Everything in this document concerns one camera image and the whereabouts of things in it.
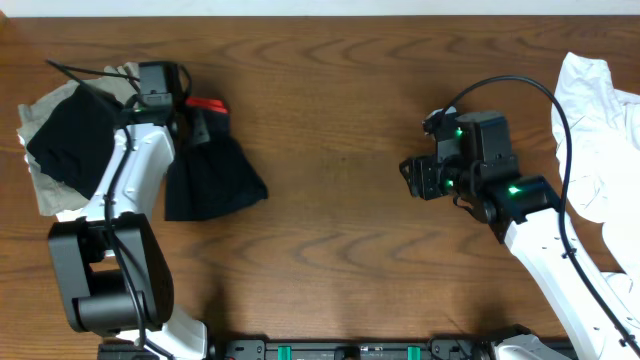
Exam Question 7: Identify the white garment on right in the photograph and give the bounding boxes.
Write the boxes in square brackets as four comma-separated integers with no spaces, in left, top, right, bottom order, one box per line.
[555,52,639,316]

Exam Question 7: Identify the black leggings with red waistband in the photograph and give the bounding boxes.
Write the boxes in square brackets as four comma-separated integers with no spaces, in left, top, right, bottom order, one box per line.
[164,97,268,222]

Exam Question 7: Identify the folded black garment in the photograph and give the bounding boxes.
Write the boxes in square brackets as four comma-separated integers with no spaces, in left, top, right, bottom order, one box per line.
[27,87,123,199]

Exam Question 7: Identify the folded white garment under pile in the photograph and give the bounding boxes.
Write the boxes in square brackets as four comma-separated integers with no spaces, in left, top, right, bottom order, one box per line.
[17,129,89,221]

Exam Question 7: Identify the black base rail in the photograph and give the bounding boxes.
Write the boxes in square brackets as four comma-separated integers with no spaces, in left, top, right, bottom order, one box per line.
[97,337,576,360]

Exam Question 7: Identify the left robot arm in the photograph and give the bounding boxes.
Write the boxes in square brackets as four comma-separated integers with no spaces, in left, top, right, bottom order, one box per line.
[48,104,208,359]

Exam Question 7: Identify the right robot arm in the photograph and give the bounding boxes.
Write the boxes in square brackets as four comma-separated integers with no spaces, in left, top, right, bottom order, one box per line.
[399,153,639,359]

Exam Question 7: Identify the folded beige garment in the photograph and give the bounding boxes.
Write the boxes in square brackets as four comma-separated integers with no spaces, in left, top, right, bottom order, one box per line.
[17,76,134,216]

